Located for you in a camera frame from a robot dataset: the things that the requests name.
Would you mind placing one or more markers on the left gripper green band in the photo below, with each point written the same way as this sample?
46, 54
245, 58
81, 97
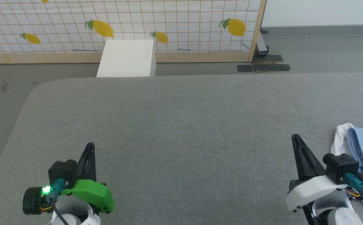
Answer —
90, 193

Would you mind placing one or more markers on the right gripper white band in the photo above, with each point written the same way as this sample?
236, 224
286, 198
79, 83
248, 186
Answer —
312, 192

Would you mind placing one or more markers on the large dark floor mat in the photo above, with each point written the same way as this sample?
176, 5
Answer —
270, 65

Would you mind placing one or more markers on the small dark floor mat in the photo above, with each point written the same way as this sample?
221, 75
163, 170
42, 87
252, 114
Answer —
245, 68

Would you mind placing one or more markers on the white rectangular box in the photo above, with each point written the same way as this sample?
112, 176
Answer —
126, 59

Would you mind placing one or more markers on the grey metal partition foot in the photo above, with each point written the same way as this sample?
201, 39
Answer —
262, 45

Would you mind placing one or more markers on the lemon print partition screen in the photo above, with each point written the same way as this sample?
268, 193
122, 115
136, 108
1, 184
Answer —
169, 15

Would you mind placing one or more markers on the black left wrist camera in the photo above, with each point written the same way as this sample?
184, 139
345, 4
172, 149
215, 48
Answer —
62, 172

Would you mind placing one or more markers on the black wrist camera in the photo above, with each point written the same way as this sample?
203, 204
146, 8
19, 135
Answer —
342, 167
62, 172

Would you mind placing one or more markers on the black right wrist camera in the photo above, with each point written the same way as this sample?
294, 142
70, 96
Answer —
342, 167

